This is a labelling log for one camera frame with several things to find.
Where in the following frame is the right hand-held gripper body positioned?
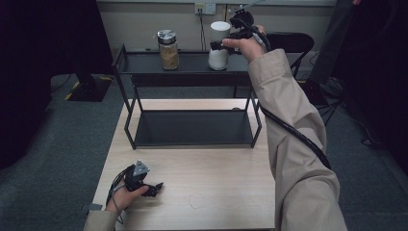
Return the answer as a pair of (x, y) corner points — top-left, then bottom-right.
(229, 9), (259, 41)

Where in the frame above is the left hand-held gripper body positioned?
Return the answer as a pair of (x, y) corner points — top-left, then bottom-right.
(123, 159), (152, 193)

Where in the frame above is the white canister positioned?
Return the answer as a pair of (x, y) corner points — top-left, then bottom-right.
(207, 20), (232, 71)

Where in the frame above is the glass jar with silver lid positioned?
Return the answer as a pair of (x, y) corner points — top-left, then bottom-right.
(156, 29), (180, 71)

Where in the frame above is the black metal shelf rack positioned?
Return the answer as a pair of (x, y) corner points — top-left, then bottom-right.
(111, 42), (265, 151)

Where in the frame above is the person's left hand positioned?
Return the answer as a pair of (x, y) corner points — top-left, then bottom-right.
(106, 184), (150, 215)

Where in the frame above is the person's right hand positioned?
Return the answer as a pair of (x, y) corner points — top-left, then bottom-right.
(221, 24), (268, 64)

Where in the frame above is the grey table clamp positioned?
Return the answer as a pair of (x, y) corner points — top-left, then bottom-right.
(86, 202), (104, 213)

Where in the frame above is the black folding chair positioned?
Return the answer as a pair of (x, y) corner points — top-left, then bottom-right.
(233, 31), (316, 99)

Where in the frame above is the black stand base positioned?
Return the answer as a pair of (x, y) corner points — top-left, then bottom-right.
(301, 80), (329, 106)

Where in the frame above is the black stand with striped base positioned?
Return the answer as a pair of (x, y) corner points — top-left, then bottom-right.
(65, 64), (114, 103)

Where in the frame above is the dark curtain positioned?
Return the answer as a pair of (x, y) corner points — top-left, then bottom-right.
(331, 0), (408, 177)
(0, 0), (114, 170)

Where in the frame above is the black wall socket cable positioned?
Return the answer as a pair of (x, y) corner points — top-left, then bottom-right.
(198, 9), (207, 52)

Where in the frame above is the left hand-held gripper cable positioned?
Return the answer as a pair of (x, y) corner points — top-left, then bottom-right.
(105, 165), (134, 225)

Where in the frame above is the hand-held gripper cable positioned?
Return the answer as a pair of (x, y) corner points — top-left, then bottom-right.
(251, 25), (332, 170)
(105, 165), (134, 225)

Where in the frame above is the white wall socket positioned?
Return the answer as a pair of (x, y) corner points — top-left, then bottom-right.
(194, 2), (217, 15)

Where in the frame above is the black floor cable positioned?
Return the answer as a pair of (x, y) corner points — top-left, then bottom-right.
(316, 100), (342, 126)

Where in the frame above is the right hand-held gripper cable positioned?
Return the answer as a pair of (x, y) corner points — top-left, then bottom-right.
(251, 25), (332, 170)

